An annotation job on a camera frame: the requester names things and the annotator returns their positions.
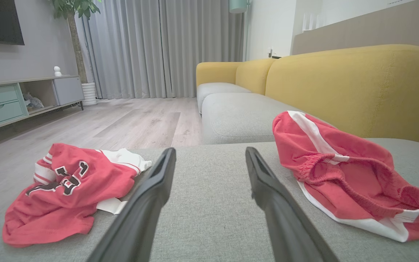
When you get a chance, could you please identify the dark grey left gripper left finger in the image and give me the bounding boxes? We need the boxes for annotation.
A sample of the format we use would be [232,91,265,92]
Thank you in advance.
[87,147,177,262]

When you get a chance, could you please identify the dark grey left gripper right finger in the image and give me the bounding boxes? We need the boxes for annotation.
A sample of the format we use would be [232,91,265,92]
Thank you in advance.
[245,147,340,262]

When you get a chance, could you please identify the red jersey with number 23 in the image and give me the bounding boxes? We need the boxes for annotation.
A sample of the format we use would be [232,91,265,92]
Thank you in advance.
[2,143,153,248]

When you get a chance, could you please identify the red shorts with white stripes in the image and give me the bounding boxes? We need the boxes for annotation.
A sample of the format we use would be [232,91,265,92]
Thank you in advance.
[272,111,419,243]

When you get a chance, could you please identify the yellow and grey sofa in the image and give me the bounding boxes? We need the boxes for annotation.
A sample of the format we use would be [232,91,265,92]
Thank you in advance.
[0,138,419,262]

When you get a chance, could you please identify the grey sofa seat cushion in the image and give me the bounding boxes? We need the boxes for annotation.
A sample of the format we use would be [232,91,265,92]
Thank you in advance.
[196,82,252,114]
[201,93,306,145]

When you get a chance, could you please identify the wide yellow sofa backrest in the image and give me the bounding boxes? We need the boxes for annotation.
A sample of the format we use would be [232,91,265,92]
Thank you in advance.
[265,44,419,142]

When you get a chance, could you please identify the narrow yellow sofa backrest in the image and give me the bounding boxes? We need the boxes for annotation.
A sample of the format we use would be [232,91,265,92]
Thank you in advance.
[235,58,277,96]

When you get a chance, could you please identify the toys inside cabinet shelf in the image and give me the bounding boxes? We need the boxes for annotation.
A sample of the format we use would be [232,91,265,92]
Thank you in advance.
[23,92,45,111]

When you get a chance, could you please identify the yellow sofa end backrest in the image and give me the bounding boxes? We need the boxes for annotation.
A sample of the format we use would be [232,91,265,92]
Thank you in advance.
[196,61,244,88]

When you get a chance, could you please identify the grey pleated curtain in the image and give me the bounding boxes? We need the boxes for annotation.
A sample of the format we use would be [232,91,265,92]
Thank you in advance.
[82,0,245,99]

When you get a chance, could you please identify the green indoor tree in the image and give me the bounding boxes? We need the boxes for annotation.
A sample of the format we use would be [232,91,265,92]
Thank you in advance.
[51,0,101,84]

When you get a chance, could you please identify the white router with antennas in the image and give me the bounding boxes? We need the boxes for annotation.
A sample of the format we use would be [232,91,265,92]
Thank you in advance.
[302,13,321,32]

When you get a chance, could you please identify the floor lamp with teal shade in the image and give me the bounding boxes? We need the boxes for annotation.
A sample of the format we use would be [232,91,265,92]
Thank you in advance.
[229,0,252,61]

